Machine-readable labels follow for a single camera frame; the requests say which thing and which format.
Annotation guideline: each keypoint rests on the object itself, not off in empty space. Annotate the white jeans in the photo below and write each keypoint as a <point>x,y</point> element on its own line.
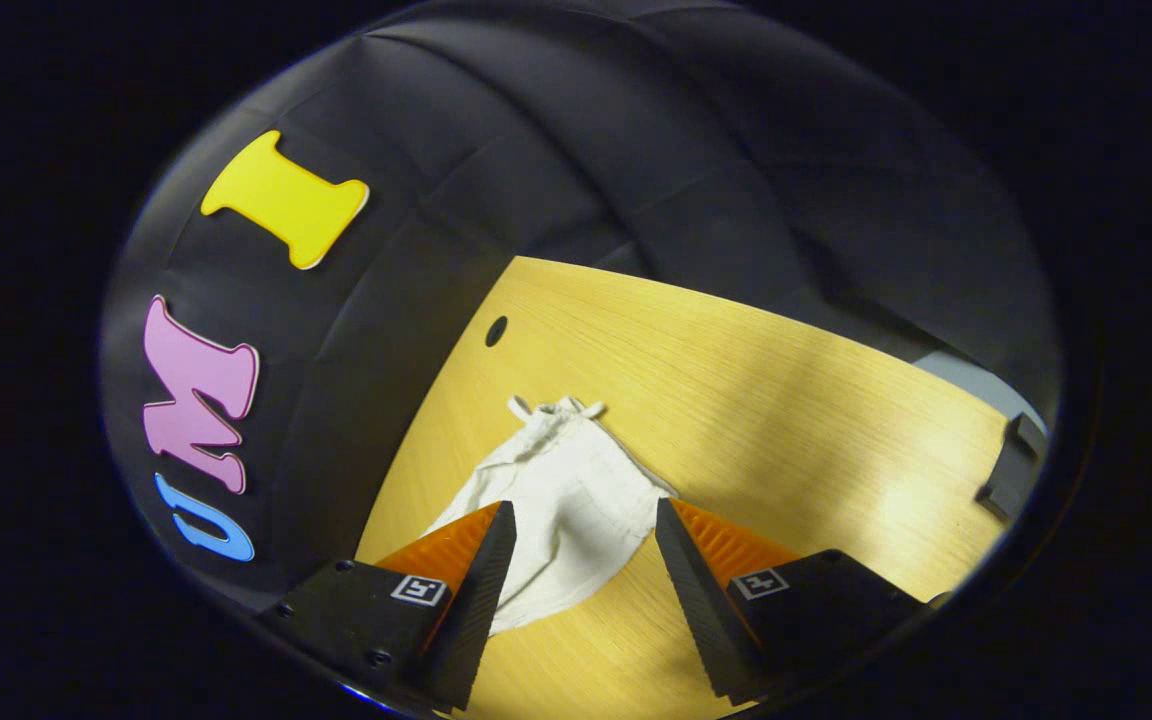
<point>576,500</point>

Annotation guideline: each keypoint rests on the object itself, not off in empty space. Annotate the black backdrop cloth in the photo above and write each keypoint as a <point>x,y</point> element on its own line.
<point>636,120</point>

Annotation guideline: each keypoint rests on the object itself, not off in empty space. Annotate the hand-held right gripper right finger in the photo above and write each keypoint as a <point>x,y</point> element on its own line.
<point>701,610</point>

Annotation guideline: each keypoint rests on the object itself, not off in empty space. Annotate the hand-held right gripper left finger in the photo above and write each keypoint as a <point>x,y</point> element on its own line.
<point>481,600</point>

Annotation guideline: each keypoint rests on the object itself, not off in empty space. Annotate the black bracket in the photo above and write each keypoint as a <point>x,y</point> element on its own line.
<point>1014,465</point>

